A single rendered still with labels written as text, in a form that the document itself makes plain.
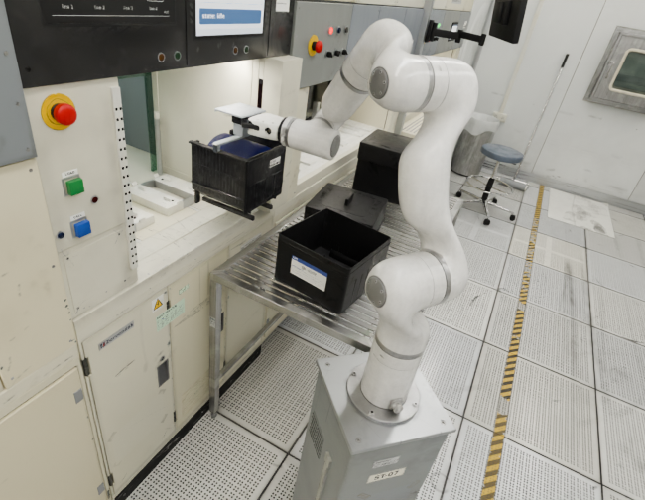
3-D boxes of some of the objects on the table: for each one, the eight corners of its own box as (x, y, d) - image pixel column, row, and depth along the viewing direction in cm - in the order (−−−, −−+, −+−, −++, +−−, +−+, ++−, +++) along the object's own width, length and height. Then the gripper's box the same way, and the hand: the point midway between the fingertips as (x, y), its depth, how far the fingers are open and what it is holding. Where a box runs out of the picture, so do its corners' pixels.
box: (404, 207, 206) (418, 158, 193) (349, 190, 214) (359, 141, 201) (417, 187, 229) (430, 142, 216) (367, 173, 237) (377, 128, 224)
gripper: (304, 113, 127) (253, 98, 133) (274, 123, 114) (218, 106, 120) (301, 138, 131) (251, 122, 137) (271, 150, 118) (218, 133, 124)
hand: (241, 116), depth 128 cm, fingers closed on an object, 3 cm apart
